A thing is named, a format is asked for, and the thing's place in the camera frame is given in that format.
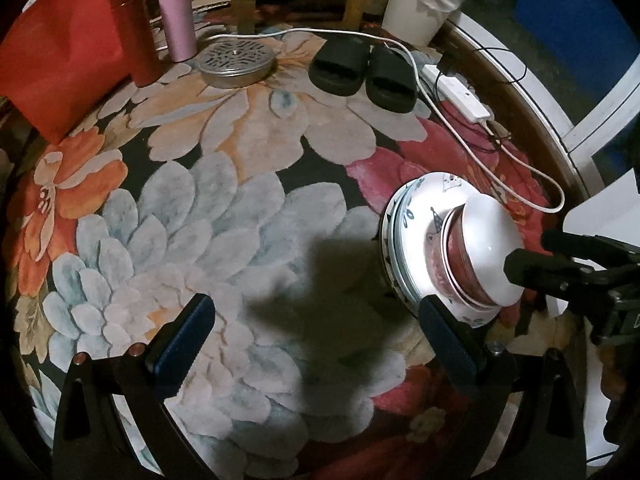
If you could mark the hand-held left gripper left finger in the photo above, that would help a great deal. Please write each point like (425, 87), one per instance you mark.
(187, 340)

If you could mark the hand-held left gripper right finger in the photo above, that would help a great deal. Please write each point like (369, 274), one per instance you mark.
(447, 340)

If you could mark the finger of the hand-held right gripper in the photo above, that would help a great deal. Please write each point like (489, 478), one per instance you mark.
(545, 272)
(600, 255)

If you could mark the white plate pale blue rim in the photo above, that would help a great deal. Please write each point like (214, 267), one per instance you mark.
(398, 232)
(383, 242)

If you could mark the white board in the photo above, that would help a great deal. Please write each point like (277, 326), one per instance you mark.
(600, 210)

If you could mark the floral rug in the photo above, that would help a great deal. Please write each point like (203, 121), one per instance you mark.
(200, 210)

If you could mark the white power strip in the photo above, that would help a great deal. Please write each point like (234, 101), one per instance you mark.
(457, 92)

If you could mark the round perforated metal tin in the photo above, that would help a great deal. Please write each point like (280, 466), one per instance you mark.
(235, 62)

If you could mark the white bin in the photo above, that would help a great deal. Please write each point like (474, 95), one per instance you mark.
(415, 5)

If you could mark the red canister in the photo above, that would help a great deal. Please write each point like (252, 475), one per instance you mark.
(137, 35)

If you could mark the red bag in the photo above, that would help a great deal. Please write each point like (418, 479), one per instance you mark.
(55, 60)

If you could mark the pink tumbler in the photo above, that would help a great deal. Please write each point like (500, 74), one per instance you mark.
(177, 15)

